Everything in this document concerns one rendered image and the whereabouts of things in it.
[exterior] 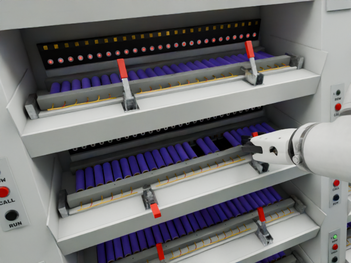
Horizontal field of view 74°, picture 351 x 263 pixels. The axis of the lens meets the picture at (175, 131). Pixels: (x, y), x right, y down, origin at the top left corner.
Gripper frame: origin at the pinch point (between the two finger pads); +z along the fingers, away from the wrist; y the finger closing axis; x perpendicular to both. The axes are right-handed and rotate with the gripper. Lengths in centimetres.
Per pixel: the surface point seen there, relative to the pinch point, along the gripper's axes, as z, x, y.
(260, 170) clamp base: -1.8, -6.7, -1.1
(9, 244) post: -3, -6, -51
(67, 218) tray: 1.5, -5.7, -42.9
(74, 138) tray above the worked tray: -4.5, 9.5, -37.2
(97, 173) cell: 7.8, 0.2, -36.0
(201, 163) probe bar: 2.9, -2.6, -13.0
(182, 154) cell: 6.9, -0.3, -15.9
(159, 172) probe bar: 2.8, -2.2, -23.0
